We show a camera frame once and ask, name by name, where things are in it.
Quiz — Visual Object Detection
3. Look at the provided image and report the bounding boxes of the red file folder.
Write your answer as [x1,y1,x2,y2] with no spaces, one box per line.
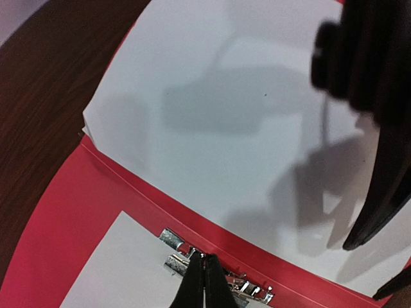
[2,128,371,307]

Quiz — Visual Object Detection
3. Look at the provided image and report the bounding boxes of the small white paper sheet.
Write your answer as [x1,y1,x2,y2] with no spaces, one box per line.
[61,212,188,307]

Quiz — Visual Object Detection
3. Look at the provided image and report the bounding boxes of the metal spine folder clip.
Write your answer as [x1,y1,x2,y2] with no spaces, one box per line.
[159,228,274,307]

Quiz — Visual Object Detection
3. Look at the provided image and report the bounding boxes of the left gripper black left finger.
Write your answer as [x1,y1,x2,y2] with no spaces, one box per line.
[171,253,204,308]

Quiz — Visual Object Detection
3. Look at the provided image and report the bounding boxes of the large white paper sheet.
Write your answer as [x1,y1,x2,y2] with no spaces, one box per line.
[83,1,410,296]

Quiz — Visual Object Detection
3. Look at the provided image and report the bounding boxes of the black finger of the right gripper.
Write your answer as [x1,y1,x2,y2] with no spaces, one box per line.
[343,125,410,251]
[372,268,411,301]

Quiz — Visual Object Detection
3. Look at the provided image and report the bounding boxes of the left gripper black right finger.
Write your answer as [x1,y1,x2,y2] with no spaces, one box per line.
[204,254,238,308]

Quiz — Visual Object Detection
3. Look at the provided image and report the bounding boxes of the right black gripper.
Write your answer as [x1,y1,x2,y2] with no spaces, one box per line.
[310,0,411,129]

